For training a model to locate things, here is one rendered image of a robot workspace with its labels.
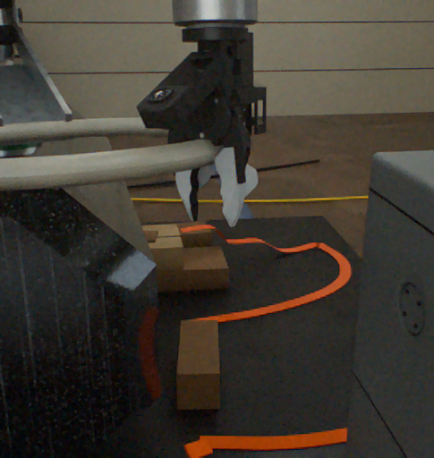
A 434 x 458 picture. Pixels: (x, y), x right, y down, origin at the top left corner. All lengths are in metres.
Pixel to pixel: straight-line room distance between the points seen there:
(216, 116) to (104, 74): 5.84
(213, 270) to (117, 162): 1.79
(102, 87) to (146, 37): 0.70
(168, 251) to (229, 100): 1.70
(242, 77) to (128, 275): 0.62
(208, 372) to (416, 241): 0.92
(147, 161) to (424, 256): 0.44
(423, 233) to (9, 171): 0.55
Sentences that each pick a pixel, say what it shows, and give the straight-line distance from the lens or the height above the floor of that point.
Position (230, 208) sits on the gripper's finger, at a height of 0.87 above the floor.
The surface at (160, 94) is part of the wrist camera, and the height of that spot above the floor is 0.99.
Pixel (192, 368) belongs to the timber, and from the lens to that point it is 1.67.
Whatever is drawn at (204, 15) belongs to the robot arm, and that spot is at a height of 1.06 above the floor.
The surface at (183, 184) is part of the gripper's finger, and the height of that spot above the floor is 0.88.
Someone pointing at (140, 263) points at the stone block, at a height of 0.58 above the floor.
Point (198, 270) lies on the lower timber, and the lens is 2.32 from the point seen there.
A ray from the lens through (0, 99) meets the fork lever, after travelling 1.17.
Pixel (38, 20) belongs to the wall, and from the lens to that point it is 6.48.
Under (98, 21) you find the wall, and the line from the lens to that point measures 6.42.
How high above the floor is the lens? 1.06
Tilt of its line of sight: 20 degrees down
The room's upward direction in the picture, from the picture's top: straight up
